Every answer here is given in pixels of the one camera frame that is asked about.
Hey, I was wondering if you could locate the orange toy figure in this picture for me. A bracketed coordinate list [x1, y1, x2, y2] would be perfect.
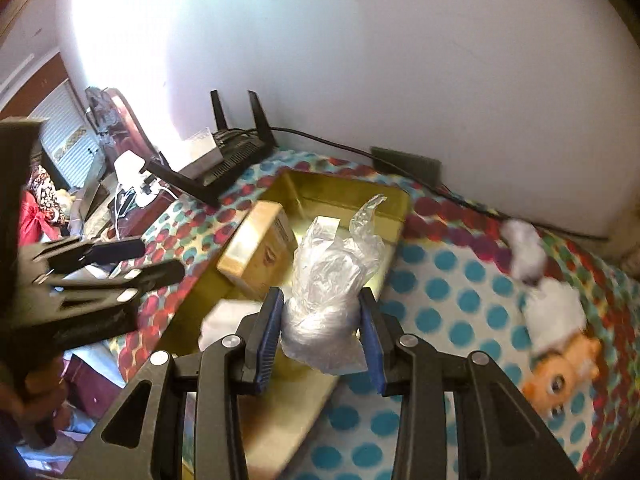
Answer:
[522, 334, 602, 417]

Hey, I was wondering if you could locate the large white sock ball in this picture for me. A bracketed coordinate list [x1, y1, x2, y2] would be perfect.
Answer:
[523, 278, 587, 356]

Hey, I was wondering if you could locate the small white sock ball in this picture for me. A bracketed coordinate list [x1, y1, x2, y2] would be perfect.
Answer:
[500, 219, 547, 283]

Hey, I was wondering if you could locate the clear plastic bag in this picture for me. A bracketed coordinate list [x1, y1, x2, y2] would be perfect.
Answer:
[281, 194, 386, 376]

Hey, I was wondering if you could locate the white small box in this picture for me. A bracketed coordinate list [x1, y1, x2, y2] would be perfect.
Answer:
[198, 299, 262, 351]

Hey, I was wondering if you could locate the white charger plug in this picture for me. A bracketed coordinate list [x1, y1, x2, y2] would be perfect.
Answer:
[114, 151, 160, 208]

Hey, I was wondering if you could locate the gold metal tin box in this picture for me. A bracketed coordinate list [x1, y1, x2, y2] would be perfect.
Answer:
[160, 171, 411, 479]

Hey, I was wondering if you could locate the red wooden chair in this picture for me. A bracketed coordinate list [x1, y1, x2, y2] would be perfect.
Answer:
[85, 87, 166, 165]

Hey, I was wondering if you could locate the tan cardboard box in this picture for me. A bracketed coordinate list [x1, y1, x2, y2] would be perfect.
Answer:
[217, 200, 297, 300]

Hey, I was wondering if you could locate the polka dot bed sheet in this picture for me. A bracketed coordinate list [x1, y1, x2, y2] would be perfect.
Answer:
[108, 150, 639, 479]

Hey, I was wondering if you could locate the black wifi router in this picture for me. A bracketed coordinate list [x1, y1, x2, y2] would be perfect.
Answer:
[143, 90, 278, 206]

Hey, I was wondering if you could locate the black power adapter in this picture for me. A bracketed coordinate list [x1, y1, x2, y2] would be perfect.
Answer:
[371, 146, 442, 188]

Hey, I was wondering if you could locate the black power cable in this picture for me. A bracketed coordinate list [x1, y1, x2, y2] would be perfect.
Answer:
[219, 126, 609, 241]

